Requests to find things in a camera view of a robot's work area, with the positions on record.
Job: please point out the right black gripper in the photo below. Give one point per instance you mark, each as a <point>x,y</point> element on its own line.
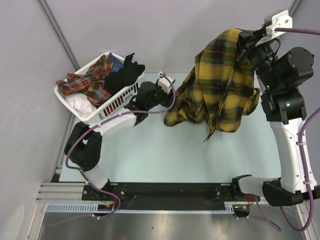
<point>248,40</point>

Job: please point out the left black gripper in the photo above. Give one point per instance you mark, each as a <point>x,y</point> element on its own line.
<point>168,98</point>

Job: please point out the yellow plaid long sleeve shirt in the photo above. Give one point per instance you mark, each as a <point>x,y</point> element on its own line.
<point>218,90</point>

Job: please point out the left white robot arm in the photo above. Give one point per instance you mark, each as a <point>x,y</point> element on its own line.
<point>84,146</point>

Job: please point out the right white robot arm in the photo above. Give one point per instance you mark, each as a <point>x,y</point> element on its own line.
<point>285,110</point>

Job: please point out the black shirt in basket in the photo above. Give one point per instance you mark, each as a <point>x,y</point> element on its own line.
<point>125,77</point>

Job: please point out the blue shirt in basket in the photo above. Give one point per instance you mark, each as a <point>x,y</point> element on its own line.
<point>117,64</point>

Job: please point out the red plaid shirt in basket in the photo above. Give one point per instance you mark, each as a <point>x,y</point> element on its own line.
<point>90,84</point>

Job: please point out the white shirt in basket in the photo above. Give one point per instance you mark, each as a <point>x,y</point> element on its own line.
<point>80,103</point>

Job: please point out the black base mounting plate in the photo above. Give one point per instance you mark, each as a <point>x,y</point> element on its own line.
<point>193,203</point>

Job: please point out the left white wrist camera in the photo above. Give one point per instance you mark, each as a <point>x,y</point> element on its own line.
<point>165,82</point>

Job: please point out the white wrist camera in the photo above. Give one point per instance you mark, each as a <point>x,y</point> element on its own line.
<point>280,19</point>
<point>165,82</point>

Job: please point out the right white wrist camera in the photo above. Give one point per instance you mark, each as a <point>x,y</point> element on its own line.
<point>280,19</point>

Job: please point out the right corner aluminium post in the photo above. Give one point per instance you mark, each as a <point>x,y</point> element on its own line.
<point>294,7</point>

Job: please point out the corner aluminium post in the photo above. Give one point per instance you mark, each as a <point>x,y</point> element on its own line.
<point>294,7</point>
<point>44,6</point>

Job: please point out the left corner aluminium post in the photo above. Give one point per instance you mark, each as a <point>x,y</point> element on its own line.
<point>44,6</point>

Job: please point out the aluminium frame rail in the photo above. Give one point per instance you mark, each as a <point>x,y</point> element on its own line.
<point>79,192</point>

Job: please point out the white slotted cable duct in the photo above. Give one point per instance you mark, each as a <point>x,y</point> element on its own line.
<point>96,208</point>

